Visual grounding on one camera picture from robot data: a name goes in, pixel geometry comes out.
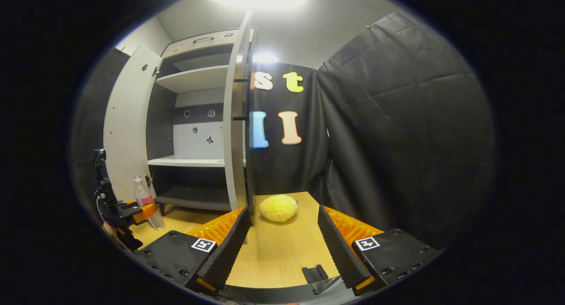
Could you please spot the grey cabinet door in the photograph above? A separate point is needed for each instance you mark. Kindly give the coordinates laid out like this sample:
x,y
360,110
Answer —
x,y
234,141
128,128

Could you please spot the yellow round plush bun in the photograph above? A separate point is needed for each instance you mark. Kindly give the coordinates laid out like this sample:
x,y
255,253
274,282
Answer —
x,y
278,208

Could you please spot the black backdrop cloth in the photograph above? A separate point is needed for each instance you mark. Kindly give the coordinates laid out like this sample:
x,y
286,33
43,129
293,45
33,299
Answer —
x,y
397,141

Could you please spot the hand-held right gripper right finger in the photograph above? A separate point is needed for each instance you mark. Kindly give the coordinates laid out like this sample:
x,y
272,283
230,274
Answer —
x,y
340,252

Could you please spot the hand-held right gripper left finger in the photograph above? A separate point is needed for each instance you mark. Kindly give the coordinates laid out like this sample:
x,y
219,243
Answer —
x,y
229,252

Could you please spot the clear bottle with red label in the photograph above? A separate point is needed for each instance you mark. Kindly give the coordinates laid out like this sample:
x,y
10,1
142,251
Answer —
x,y
145,200

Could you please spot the black plastic clip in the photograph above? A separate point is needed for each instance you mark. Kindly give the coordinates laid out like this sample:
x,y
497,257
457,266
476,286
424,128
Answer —
x,y
315,273

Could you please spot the grey cabinet drawer front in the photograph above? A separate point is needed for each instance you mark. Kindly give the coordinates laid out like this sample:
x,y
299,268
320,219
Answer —
x,y
190,47

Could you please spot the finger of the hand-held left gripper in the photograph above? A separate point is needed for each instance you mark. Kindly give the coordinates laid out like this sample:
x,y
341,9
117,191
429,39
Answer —
x,y
149,212

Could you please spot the grey open cabinet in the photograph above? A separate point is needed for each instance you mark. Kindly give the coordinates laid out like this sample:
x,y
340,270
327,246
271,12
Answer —
x,y
194,77

